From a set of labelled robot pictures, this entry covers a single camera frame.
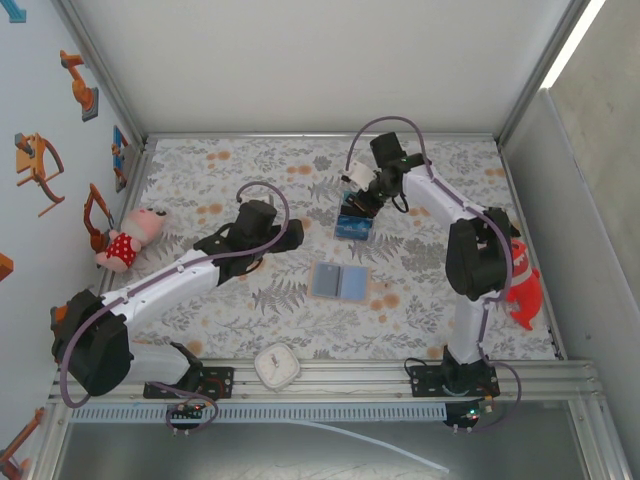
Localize teal blue small box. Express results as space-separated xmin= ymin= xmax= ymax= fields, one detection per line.
xmin=335 ymin=213 xmax=375 ymax=241

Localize beige blue card holder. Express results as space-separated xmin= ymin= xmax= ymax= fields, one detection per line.
xmin=308 ymin=259 xmax=372 ymax=305

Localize floral patterned table mat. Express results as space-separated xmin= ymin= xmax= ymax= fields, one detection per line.
xmin=99 ymin=137 xmax=560 ymax=361

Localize pink plush doll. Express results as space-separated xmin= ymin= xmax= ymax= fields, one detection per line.
xmin=94 ymin=207 xmax=169 ymax=274

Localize white square timer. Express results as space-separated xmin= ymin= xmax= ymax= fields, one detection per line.
xmin=253 ymin=342 xmax=302 ymax=393

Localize blue orange robot sticker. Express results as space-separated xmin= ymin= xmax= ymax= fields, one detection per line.
xmin=109 ymin=124 xmax=134 ymax=195

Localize red plush monster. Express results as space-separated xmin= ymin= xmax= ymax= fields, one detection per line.
xmin=504 ymin=238 xmax=544 ymax=331

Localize small left circuit board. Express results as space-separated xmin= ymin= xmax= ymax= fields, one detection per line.
xmin=167 ymin=403 xmax=207 ymax=426

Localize small circuit board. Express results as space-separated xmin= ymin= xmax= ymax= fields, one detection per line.
xmin=459 ymin=397 xmax=496 ymax=422
xmin=167 ymin=403 xmax=207 ymax=426

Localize bright light strip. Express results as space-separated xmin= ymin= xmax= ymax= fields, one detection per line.
xmin=539 ymin=0 xmax=609 ymax=92

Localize small right circuit board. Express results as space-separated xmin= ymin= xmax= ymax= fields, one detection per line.
xmin=459 ymin=397 xmax=496 ymax=422

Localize orange grey robot sticker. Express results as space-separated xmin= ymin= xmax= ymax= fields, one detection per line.
xmin=13 ymin=132 xmax=67 ymax=219

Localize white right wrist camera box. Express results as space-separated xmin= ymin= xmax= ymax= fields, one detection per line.
xmin=341 ymin=159 xmax=376 ymax=190

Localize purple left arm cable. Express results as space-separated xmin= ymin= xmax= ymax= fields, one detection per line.
xmin=58 ymin=180 xmax=291 ymax=437

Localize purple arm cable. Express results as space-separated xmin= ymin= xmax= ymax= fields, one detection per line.
xmin=58 ymin=180 xmax=291 ymax=437
xmin=345 ymin=114 xmax=524 ymax=435

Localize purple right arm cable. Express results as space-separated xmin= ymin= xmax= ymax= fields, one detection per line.
xmin=345 ymin=114 xmax=524 ymax=435

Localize aluminium rear rail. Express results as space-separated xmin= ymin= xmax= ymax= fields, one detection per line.
xmin=143 ymin=131 xmax=502 ymax=144

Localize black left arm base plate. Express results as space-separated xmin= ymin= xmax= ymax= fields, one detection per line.
xmin=143 ymin=366 xmax=236 ymax=400

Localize aluminium front rail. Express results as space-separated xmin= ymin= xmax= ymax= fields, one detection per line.
xmin=47 ymin=357 xmax=604 ymax=405

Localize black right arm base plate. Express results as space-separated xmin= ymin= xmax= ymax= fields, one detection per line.
xmin=409 ymin=364 xmax=501 ymax=400

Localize white slotted cable duct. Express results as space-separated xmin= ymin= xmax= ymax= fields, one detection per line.
xmin=68 ymin=403 xmax=448 ymax=422

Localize aluminium frame post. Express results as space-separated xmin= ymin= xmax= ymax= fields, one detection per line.
xmin=52 ymin=0 xmax=149 ymax=149
xmin=497 ymin=0 xmax=594 ymax=147

